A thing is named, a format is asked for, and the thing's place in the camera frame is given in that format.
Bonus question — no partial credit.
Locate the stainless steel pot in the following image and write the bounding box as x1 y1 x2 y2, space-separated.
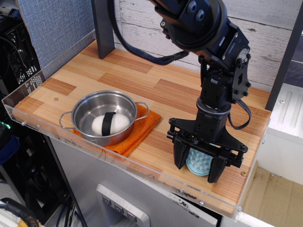
59 90 150 146

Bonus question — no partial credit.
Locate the black braided cable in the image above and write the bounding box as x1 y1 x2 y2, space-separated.
106 0 190 67

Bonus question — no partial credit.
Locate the light blue scrubber spoon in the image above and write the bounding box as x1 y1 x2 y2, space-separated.
186 148 213 176

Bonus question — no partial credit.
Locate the white side counter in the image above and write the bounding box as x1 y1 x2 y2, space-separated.
256 84 303 184

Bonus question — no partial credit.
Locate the clear acrylic table guard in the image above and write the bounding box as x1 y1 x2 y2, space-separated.
3 67 263 220

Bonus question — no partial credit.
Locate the orange cloth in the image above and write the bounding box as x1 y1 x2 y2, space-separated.
72 103 162 157

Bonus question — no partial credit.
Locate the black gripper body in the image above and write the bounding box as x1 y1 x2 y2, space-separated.
167 107 248 167

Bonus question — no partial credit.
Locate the white rice ball toy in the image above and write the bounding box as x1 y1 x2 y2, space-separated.
91 112 130 136

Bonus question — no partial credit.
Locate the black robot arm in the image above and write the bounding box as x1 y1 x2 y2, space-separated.
154 0 251 183

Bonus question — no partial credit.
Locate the dark grey left post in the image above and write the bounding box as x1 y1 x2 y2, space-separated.
91 0 115 59

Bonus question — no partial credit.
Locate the silver toy fridge cabinet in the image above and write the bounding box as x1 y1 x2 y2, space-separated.
51 139 221 227

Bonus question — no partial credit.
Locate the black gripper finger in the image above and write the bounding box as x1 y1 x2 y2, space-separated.
173 139 190 169
207 157 227 183

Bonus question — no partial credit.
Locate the black perforated crate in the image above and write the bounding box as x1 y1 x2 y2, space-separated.
0 6 44 97

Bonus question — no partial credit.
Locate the dark grey post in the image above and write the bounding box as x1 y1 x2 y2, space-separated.
91 0 115 59
265 3 303 111

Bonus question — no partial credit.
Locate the dark grey right post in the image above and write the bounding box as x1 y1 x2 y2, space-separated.
265 3 303 111

